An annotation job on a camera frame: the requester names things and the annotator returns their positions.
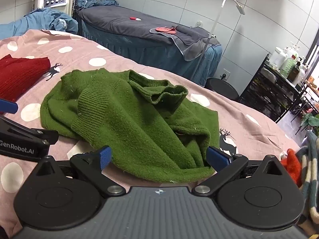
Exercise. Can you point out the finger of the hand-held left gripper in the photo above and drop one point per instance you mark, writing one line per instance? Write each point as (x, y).
(27, 132)
(8, 107)

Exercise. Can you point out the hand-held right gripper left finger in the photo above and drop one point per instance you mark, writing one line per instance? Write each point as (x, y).
(105, 156)

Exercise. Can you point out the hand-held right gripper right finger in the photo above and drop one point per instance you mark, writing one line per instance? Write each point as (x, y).
(217, 158)

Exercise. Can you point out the green knit sweater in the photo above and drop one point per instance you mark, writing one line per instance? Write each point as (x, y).
(124, 119)

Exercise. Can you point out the blue clothes pile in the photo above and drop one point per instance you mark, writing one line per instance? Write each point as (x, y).
(37, 20)

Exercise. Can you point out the red knit sweater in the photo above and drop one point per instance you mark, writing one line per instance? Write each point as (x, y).
(20, 77)

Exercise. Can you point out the black round stool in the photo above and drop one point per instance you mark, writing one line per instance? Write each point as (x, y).
(221, 87)

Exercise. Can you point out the black trolley shelf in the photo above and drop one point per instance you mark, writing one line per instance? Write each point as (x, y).
(261, 97)

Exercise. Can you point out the orange-red knit item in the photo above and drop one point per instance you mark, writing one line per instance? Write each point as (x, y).
(294, 164)

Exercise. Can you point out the pink polka dot blanket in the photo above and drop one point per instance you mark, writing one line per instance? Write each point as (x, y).
(82, 52)

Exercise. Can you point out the striped knit cloth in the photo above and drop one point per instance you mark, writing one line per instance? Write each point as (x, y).
(311, 174)

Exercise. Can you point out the green leafy plant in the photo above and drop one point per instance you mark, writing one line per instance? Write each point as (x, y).
(312, 122)

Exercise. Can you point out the dark brown bottle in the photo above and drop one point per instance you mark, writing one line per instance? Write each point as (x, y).
(294, 73)

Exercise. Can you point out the green bottle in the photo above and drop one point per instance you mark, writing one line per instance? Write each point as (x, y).
(287, 66)

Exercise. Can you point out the cluttered display counter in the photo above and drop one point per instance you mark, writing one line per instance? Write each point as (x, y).
(311, 89)

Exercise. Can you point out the slim white bottle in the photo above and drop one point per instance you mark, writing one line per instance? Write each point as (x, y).
(302, 76)

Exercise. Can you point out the grey towel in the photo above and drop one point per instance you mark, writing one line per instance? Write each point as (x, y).
(192, 39)

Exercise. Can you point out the dark grey massage bed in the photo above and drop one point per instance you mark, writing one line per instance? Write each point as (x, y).
(112, 20)

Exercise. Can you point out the small red cloth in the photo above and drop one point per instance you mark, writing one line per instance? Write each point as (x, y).
(165, 29)

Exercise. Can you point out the small red and white object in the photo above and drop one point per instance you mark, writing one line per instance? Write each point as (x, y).
(134, 18)

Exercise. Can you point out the white floor lamp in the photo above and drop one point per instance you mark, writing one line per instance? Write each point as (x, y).
(240, 8)

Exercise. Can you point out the wall outlet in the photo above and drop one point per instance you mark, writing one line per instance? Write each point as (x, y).
(226, 74)

